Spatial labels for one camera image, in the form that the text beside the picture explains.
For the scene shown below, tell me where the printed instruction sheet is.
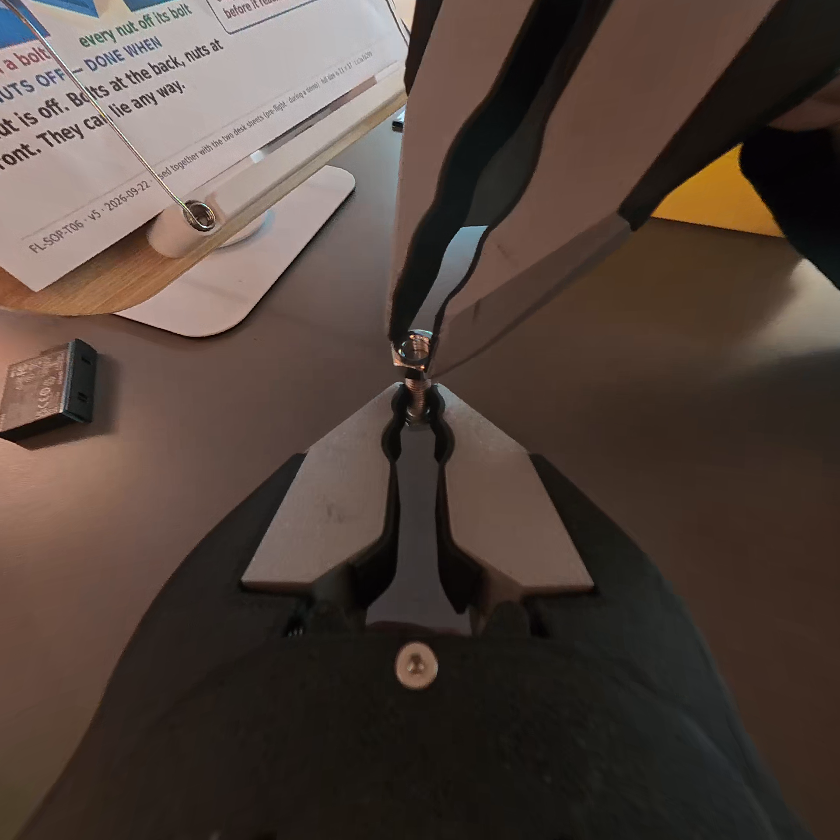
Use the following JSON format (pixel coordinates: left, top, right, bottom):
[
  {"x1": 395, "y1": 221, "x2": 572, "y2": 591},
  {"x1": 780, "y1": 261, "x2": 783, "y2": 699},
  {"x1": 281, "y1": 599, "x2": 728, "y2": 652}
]
[{"x1": 0, "y1": 0, "x2": 404, "y2": 293}]

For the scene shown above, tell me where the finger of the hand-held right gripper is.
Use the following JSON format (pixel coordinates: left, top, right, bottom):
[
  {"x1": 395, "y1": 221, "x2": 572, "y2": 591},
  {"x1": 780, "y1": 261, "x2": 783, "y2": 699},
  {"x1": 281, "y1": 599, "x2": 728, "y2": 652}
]
[
  {"x1": 387, "y1": 0, "x2": 549, "y2": 343},
  {"x1": 428, "y1": 0, "x2": 780, "y2": 380}
]

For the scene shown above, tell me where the silver bolt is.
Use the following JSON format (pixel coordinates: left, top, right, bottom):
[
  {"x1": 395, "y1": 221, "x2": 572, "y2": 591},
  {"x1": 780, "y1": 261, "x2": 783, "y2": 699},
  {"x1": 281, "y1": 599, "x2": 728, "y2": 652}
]
[{"x1": 402, "y1": 369, "x2": 434, "y2": 426}]

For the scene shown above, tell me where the metal page holder wire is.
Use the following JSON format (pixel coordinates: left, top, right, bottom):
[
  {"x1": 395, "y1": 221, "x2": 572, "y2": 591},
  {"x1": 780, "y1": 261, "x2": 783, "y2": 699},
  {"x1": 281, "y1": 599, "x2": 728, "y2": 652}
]
[{"x1": 25, "y1": 0, "x2": 217, "y2": 232}]

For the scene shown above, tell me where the black camera battery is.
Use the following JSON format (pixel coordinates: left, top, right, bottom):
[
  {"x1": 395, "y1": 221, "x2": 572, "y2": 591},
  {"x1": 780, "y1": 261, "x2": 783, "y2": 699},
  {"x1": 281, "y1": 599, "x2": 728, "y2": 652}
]
[{"x1": 0, "y1": 338, "x2": 99, "y2": 442}]

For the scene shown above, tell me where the yellow plastic bin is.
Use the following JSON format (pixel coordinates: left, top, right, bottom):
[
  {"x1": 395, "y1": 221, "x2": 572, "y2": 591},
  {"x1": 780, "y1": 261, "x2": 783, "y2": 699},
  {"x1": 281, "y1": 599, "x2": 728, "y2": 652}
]
[{"x1": 650, "y1": 146, "x2": 791, "y2": 238}]

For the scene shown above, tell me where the person's right hand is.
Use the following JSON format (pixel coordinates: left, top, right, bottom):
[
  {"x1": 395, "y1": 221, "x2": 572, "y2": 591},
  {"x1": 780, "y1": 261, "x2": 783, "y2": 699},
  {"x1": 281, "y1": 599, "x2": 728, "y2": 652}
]
[{"x1": 768, "y1": 84, "x2": 840, "y2": 133}]

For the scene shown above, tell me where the silver hex nut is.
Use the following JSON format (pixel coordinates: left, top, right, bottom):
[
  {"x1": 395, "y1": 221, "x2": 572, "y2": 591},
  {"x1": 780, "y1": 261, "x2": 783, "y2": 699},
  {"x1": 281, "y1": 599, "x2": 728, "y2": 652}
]
[{"x1": 389, "y1": 330, "x2": 435, "y2": 375}]

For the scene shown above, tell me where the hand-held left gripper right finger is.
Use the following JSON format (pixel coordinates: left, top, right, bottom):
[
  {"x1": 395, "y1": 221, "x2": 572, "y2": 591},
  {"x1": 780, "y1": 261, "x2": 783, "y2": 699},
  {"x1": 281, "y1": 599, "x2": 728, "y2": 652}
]
[{"x1": 430, "y1": 382, "x2": 596, "y2": 616}]

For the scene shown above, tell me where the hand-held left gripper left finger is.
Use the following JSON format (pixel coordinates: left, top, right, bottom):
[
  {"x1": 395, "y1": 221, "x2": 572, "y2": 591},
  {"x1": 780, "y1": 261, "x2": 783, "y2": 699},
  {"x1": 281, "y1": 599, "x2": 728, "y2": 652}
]
[{"x1": 240, "y1": 382, "x2": 404, "y2": 610}]

